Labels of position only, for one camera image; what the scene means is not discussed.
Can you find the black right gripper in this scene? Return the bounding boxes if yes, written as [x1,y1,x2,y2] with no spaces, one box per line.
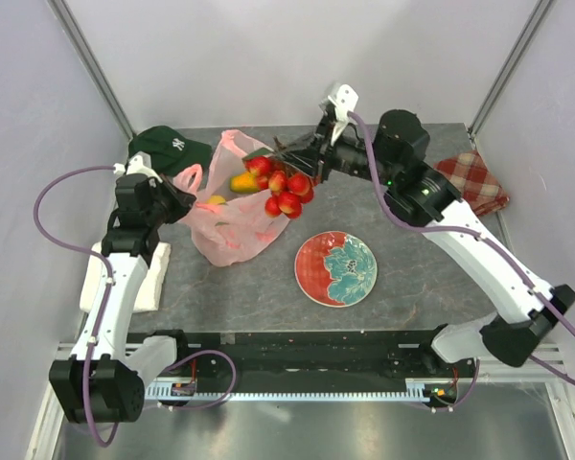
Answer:
[278,114,401,187]

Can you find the red fake cherry bunch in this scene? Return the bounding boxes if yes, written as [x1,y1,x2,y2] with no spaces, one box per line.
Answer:
[243,153,316,219]

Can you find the pink plastic bag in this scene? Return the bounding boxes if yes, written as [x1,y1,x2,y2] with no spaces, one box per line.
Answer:
[172,129,289,266]

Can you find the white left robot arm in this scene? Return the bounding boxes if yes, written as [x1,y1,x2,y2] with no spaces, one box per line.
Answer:
[49,172,196,424]

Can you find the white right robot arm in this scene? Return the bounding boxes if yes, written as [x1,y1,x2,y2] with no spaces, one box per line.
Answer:
[275,109,575,378]

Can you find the yellow fake mango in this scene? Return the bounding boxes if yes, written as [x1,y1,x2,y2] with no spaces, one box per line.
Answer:
[229,172,260,195]

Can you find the dark green baseball cap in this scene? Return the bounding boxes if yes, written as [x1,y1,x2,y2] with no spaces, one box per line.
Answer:
[128,126,213,177]

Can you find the white folded towel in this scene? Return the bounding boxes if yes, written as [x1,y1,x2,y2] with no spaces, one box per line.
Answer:
[79,242,172,313]

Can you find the red and teal floral plate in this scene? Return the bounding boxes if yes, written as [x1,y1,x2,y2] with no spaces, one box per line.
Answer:
[294,231,378,309]

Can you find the red plaid folded cloth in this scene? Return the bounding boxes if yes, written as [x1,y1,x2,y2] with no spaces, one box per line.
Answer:
[434,150,510,217]

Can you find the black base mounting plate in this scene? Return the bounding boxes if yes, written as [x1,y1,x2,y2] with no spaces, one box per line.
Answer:
[171,330,475,393]

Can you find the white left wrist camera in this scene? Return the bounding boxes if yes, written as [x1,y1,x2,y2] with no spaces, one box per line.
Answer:
[113,152,163,182]

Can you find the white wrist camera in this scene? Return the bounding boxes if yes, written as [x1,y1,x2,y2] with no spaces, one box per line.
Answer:
[320,82,359,146]
[113,152,163,182]

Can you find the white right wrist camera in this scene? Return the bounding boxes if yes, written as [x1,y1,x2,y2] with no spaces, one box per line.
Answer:
[320,82,359,146]

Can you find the left aluminium corner post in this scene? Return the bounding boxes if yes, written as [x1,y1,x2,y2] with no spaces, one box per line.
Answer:
[48,0,134,139]

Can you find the aluminium corner post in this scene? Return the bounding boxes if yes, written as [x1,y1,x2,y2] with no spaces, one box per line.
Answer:
[48,0,134,139]
[467,0,556,144]

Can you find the right aluminium corner post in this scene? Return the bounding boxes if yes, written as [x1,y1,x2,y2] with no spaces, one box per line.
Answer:
[467,0,556,144]

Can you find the aluminium frame rail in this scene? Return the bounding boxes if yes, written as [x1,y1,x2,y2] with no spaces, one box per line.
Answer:
[47,342,571,384]

